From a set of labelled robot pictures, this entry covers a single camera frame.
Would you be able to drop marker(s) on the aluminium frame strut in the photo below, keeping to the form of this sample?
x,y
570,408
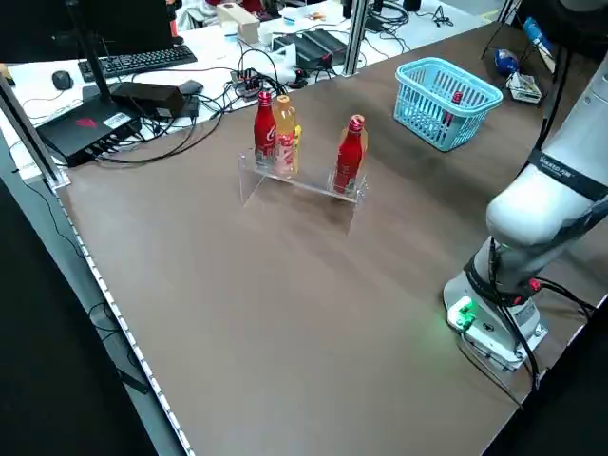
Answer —
x,y
28,133

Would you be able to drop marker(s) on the black monitor stand pole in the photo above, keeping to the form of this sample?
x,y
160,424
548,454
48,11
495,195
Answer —
x,y
90,47

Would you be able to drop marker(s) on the aluminium profile post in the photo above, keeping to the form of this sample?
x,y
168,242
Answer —
x,y
356,38

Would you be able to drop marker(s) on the black keyboard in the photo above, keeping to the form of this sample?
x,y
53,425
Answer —
x,y
138,62

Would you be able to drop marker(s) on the black power supply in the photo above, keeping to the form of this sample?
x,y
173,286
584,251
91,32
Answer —
x,y
294,47
328,43

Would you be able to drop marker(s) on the black computer monitor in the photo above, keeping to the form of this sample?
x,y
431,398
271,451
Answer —
x,y
119,24

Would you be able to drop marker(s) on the black flat network box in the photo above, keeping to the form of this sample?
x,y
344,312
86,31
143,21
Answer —
x,y
85,130

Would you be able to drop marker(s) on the black power brick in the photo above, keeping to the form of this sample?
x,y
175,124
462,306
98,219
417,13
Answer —
x,y
147,97

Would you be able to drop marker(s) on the yellow drink bottle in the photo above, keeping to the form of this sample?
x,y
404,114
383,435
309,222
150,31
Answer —
x,y
298,142

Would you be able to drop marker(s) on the beige cardboard box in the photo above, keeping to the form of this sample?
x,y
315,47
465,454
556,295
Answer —
x,y
240,24

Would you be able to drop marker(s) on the clear acrylic bottle tray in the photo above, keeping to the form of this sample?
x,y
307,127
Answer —
x,y
294,183

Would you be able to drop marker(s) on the blue long biscuit pack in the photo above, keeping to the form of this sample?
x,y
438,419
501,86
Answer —
x,y
537,33

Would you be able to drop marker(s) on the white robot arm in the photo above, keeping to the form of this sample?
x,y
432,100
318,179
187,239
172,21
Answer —
x,y
532,214

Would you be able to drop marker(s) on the light blue plastic basket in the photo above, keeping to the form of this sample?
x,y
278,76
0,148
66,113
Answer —
x,y
484,102

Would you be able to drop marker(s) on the dark blue snack bag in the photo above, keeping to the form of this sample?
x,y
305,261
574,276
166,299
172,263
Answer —
x,y
506,59

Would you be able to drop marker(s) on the red cola bottle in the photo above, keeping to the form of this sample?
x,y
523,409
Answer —
x,y
264,133
348,157
457,98

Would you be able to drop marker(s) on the white yellow snack packet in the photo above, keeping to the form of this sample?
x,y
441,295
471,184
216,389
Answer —
x,y
522,85

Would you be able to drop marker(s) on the black computer mouse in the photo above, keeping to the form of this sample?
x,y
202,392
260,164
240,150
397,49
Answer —
x,y
62,80

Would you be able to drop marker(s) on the orange tea bottle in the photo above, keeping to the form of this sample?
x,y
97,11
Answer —
x,y
286,142
365,142

